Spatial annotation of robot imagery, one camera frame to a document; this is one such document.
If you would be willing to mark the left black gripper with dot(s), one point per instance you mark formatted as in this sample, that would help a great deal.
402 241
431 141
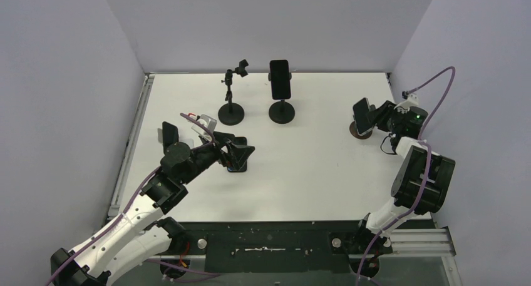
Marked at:
238 153

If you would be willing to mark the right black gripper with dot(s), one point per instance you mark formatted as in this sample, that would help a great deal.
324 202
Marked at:
380 116

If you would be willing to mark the brown base phone stand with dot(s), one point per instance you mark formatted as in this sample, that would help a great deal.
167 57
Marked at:
354 133

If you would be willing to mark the black phone stand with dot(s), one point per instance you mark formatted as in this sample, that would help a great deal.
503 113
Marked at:
231 113
281 111

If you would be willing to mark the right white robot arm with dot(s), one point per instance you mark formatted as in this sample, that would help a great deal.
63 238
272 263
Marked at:
422 180

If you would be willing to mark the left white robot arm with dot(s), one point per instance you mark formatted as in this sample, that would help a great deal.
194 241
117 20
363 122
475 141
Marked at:
143 229

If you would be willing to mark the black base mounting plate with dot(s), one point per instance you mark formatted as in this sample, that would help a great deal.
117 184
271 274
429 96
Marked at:
271 247

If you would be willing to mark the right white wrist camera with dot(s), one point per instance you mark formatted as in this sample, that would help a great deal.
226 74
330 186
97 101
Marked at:
410 99

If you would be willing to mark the aluminium rail left edge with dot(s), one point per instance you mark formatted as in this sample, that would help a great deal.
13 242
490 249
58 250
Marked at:
131 142

